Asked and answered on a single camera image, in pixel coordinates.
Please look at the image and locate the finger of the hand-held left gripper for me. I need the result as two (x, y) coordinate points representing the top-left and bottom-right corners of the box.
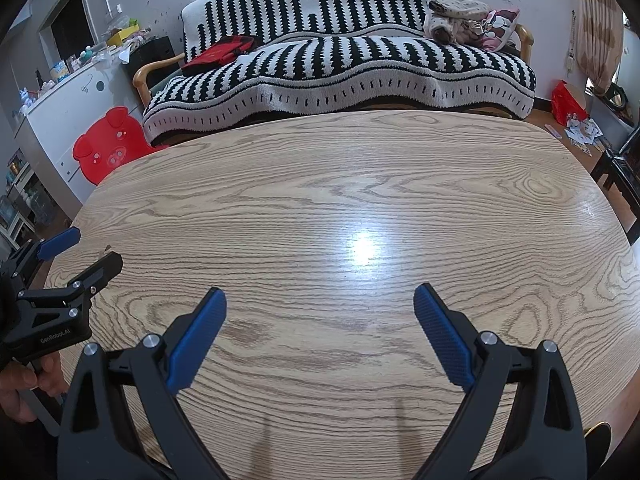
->
(10, 226), (82, 273)
(17, 251), (124, 319)

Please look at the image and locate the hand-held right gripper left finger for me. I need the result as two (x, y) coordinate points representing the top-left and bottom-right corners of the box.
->
(56, 287), (228, 480)

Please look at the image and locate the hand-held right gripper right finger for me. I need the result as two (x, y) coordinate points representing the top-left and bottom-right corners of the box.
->
(413, 282), (587, 480)

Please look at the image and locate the person's left hand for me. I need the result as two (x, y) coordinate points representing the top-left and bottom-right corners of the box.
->
(0, 355), (68, 426)

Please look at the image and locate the metal shelf with jars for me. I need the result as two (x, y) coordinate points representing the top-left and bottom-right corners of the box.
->
(0, 147), (56, 241)

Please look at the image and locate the red pig stool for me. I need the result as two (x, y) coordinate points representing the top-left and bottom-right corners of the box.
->
(72, 106), (168, 186)

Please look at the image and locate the white cabinet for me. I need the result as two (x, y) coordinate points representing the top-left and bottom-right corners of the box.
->
(12, 50), (148, 206)

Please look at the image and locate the row of small bottles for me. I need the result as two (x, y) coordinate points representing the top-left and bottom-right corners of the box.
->
(17, 42), (108, 116)

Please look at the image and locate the wooden sofa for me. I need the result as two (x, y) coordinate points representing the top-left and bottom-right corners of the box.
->
(132, 25), (535, 111)

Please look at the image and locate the black box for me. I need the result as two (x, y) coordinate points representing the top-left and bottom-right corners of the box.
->
(131, 36), (175, 78)

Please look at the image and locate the yellow box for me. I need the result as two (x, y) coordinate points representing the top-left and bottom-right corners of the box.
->
(106, 25), (141, 47)

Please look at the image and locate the black wooden chair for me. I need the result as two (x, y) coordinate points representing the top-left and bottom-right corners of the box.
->
(590, 125), (640, 246)

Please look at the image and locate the red cloth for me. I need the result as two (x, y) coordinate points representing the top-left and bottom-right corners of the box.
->
(180, 35), (258, 77)

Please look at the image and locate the red bag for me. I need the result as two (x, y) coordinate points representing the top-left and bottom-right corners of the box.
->
(551, 80), (591, 126)

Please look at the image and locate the black white striped sofa blanket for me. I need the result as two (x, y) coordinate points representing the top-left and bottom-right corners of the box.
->
(142, 0), (537, 148)

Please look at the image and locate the pink printed cushion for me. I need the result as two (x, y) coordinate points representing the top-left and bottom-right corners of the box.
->
(480, 8), (521, 53)

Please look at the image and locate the beige clothes pile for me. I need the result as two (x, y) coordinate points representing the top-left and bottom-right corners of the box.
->
(424, 0), (493, 45)

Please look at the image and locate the patterned curtain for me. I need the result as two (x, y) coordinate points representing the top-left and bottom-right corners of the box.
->
(575, 0), (626, 96)

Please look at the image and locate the white door frame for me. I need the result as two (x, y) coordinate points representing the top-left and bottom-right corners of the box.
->
(37, 0), (108, 61)

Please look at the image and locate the white wall cable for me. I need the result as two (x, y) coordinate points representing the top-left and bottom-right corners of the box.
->
(564, 7), (578, 73)

